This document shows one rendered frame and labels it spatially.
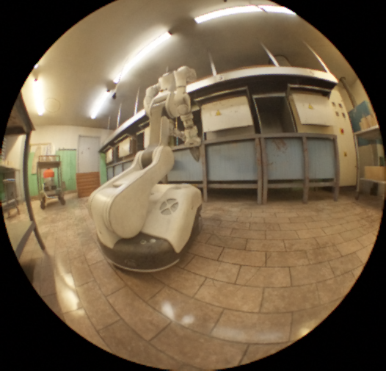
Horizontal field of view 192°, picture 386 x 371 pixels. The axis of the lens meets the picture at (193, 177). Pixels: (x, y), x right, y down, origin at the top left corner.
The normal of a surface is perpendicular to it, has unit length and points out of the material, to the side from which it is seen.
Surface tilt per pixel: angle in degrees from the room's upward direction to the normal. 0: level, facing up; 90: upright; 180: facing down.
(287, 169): 90
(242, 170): 90
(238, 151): 90
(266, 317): 0
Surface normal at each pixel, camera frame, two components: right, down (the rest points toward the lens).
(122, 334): -0.06, -1.00
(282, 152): -0.51, 0.08
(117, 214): 0.92, -0.05
